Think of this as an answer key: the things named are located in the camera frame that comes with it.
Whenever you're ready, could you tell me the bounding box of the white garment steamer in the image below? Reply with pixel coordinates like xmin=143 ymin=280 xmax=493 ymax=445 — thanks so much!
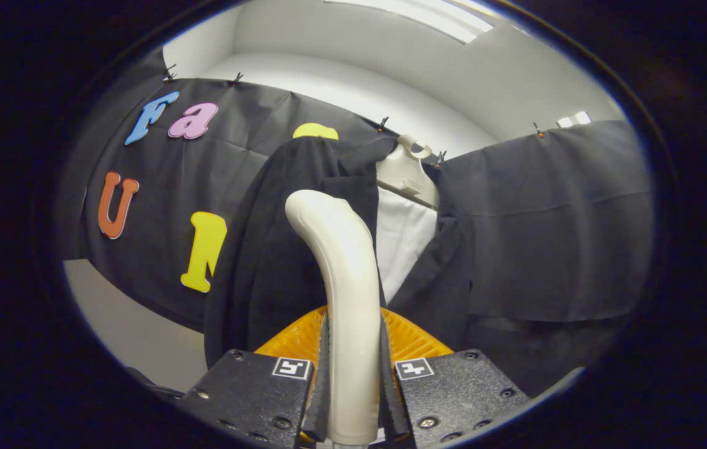
xmin=285 ymin=190 xmax=382 ymax=449

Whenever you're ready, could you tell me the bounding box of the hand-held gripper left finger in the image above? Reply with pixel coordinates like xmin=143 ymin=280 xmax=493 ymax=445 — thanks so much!
xmin=178 ymin=306 xmax=331 ymax=449

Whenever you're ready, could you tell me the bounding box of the grey cabinet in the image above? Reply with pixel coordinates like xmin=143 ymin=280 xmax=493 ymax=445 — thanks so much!
xmin=63 ymin=259 xmax=210 ymax=393

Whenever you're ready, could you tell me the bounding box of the row of black cloth clips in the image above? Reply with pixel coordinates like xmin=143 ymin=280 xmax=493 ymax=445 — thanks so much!
xmin=163 ymin=62 xmax=544 ymax=166

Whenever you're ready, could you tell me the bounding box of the black jacket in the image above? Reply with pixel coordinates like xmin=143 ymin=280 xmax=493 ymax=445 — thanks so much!
xmin=203 ymin=136 xmax=475 ymax=369

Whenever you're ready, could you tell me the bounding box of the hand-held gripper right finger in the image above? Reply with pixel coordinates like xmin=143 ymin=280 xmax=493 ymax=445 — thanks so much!
xmin=380 ymin=307 xmax=532 ymax=448

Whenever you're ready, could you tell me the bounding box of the ceiling light panel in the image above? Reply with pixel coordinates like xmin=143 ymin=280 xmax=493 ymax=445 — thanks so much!
xmin=325 ymin=0 xmax=494 ymax=44

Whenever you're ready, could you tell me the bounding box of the black backdrop cloth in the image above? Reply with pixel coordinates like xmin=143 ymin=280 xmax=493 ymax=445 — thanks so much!
xmin=60 ymin=50 xmax=653 ymax=400

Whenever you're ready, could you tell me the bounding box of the white mannequin torso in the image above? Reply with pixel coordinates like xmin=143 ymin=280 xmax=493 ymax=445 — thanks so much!
xmin=375 ymin=134 xmax=441 ymax=306

